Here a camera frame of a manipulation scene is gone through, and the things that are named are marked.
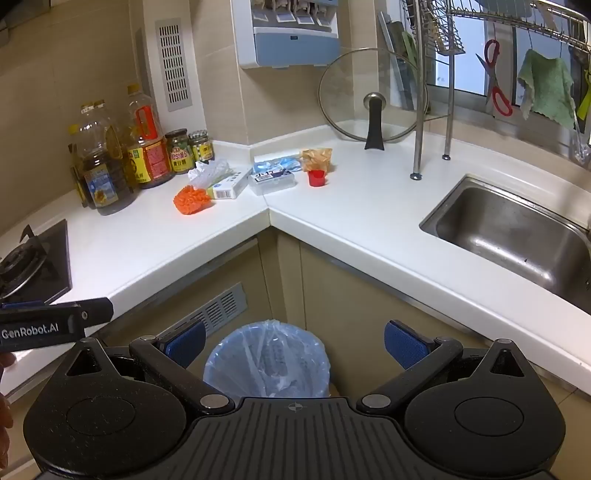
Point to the window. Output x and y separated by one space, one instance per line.
466 69

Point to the white blue water purifier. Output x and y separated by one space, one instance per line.
291 44

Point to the red scissors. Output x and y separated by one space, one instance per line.
501 99

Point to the grey cabinet vent plate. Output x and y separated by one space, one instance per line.
226 304

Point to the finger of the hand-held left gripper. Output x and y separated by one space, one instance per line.
21 305
94 311

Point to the brown plastic wrapper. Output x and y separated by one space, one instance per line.
316 159

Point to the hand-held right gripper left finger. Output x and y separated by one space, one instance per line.
184 344

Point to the glass jar yellow label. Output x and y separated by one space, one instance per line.
202 148

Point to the grey cutting board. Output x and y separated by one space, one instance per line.
395 60

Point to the clear plastic box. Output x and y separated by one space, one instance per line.
272 182

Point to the green cloth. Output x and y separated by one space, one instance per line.
547 87

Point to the glass pot lid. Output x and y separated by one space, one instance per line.
351 92

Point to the yellow green hanging tool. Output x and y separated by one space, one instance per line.
585 99

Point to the dark oil bottle blue label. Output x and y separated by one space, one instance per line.
106 184

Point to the black gas stove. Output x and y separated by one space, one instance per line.
41 272

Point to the grey wall vent plate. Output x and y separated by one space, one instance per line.
173 64

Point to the metal dish rack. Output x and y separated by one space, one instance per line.
420 115

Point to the small red cup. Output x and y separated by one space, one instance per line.
316 179

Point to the yellow oil bottle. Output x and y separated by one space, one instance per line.
113 138

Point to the white bin with blue bag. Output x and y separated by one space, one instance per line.
268 360

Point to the steel sink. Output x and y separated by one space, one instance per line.
508 230

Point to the white green medicine box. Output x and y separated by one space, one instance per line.
228 187

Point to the orange mesh net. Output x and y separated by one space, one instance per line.
191 201

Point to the blue face mask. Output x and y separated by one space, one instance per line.
277 164

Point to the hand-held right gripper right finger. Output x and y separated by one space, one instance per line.
408 344

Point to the white foam net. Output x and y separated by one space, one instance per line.
212 170

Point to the person's left hand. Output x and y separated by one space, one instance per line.
4 410

